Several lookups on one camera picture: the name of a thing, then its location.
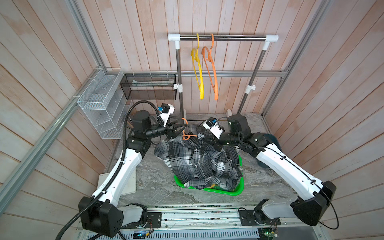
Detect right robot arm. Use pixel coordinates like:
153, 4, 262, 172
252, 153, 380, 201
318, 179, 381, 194
203, 114, 337, 226

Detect grey plaid shirt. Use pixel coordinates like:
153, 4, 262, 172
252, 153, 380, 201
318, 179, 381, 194
184, 170, 243, 191
154, 125, 243, 184

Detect metal clothes rack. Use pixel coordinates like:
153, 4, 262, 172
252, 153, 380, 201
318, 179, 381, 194
168, 34, 279, 118

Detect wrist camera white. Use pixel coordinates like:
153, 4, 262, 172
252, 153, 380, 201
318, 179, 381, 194
158, 103, 175, 127
203, 117, 225, 139

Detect yellow plastic hanger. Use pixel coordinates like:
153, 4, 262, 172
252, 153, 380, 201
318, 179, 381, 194
191, 34, 205, 100

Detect black mesh wall basket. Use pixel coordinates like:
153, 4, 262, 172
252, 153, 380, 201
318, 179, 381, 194
120, 73, 177, 101

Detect white wire mesh shelf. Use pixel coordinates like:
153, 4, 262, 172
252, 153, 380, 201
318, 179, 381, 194
78, 68, 128, 139

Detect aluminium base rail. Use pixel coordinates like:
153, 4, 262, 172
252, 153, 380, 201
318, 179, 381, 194
114, 204, 331, 240

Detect green plastic basket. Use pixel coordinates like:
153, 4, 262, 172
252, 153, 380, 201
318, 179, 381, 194
174, 154, 244, 196

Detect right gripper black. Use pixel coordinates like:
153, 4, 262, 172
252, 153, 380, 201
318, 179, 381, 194
202, 129, 242, 154

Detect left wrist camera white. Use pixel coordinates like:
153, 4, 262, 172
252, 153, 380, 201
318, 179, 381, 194
158, 103, 175, 127

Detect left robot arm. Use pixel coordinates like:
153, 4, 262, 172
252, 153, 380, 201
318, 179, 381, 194
56, 100, 184, 240

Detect dark teal tray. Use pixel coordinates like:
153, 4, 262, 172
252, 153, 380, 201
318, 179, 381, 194
257, 134, 282, 169

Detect orange hanger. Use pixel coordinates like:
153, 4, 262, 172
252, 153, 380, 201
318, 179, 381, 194
181, 117, 198, 141
202, 34, 219, 101

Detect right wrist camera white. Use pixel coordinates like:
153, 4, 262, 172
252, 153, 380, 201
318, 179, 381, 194
203, 117, 225, 139

